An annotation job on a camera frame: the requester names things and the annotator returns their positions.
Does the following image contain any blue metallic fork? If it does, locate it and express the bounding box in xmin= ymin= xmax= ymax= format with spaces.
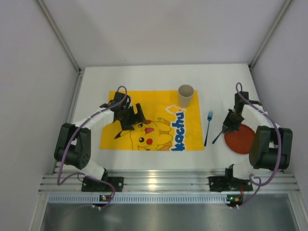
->
xmin=204 ymin=110 xmax=213 ymax=147

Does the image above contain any blue metallic spoon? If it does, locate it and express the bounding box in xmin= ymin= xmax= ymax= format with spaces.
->
xmin=212 ymin=131 xmax=223 ymax=144

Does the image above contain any yellow Pikachu cloth placemat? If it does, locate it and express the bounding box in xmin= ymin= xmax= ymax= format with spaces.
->
xmin=100 ymin=90 xmax=204 ymax=151

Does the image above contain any beige paper cup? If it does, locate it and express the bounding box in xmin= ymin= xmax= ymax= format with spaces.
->
xmin=178 ymin=84 xmax=194 ymax=108

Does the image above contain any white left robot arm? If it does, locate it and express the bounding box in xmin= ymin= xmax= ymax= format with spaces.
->
xmin=54 ymin=91 xmax=147 ymax=185

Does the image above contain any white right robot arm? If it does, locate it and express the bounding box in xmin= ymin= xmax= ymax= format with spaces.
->
xmin=222 ymin=91 xmax=293 ymax=187

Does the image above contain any red-orange plate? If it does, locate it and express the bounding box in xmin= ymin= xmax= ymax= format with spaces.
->
xmin=224 ymin=124 xmax=255 ymax=154

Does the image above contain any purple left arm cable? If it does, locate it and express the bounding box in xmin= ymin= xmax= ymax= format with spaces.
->
xmin=56 ymin=86 xmax=116 ymax=209

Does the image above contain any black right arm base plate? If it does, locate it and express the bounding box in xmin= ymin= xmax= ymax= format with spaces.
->
xmin=208 ymin=176 xmax=253 ymax=192

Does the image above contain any left aluminium corner post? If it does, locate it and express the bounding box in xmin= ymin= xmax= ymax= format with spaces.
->
xmin=36 ymin=0 xmax=81 ymax=72

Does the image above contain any aluminium corner post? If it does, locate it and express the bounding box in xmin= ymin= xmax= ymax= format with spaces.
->
xmin=248 ymin=0 xmax=294 ymax=71
xmin=36 ymin=0 xmax=81 ymax=72

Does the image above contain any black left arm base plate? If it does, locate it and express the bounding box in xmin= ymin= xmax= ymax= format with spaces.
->
xmin=81 ymin=177 xmax=124 ymax=192

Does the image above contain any aluminium mounting rail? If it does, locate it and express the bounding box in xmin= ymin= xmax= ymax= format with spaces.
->
xmin=38 ymin=170 xmax=299 ymax=193

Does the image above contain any slotted grey cable duct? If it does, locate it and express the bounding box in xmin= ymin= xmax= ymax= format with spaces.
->
xmin=48 ymin=194 xmax=230 ymax=204

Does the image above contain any right aluminium corner post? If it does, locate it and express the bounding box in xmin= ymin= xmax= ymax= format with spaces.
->
xmin=248 ymin=0 xmax=294 ymax=71

